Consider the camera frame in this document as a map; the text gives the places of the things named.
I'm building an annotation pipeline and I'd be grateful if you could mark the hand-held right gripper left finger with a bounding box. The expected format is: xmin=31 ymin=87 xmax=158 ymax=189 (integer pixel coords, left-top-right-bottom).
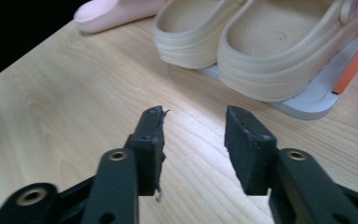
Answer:
xmin=80 ymin=105 xmax=170 ymax=224

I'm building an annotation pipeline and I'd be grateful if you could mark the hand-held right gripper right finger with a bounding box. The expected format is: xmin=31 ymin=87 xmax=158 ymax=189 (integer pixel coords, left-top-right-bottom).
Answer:
xmin=224 ymin=105 xmax=358 ymax=224

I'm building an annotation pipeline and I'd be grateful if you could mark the cream perforated clog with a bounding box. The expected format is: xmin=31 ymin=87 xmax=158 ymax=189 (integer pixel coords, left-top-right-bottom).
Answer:
xmin=216 ymin=0 xmax=358 ymax=104
xmin=153 ymin=0 xmax=247 ymax=70

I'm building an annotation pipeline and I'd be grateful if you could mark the pink slide slipper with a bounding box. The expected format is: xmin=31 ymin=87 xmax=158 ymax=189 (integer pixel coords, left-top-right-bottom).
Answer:
xmin=73 ymin=0 xmax=170 ymax=35

